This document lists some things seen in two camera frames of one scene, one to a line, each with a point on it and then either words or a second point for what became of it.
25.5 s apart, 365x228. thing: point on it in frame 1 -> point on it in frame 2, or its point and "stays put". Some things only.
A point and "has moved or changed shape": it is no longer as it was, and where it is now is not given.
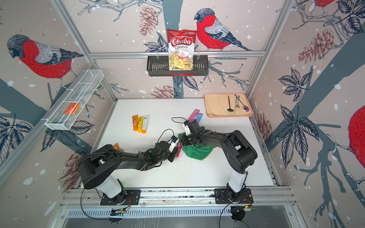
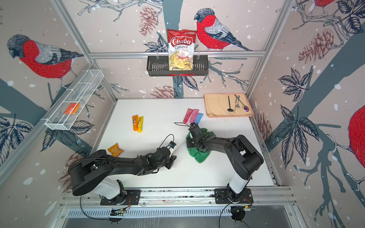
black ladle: x=229 y=109 stays put
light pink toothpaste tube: x=194 y=114 stays put
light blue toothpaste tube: x=199 y=117 stays put
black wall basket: x=159 y=66 stays put
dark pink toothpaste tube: x=179 y=146 -> x=187 y=115
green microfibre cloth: x=195 y=152 has moved or changed shape
